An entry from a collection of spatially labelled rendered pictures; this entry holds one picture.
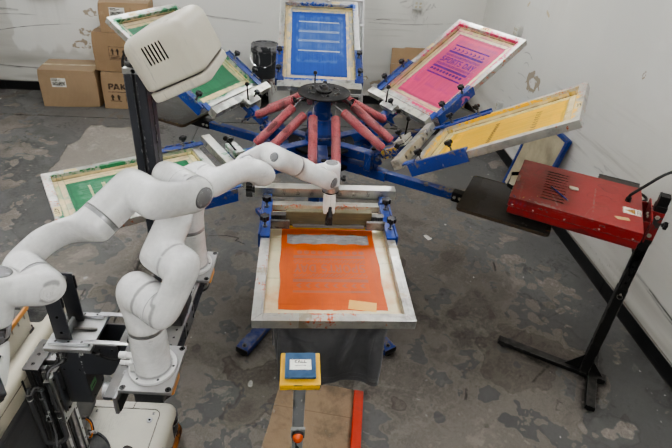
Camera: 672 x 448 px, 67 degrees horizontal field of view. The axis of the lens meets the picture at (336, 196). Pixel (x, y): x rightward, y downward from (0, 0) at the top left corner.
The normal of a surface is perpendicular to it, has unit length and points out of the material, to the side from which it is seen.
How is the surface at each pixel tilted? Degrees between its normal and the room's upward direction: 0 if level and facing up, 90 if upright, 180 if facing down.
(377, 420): 0
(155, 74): 90
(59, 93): 90
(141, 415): 0
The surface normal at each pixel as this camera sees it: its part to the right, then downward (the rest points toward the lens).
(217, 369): 0.07, -0.85
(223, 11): 0.06, 0.52
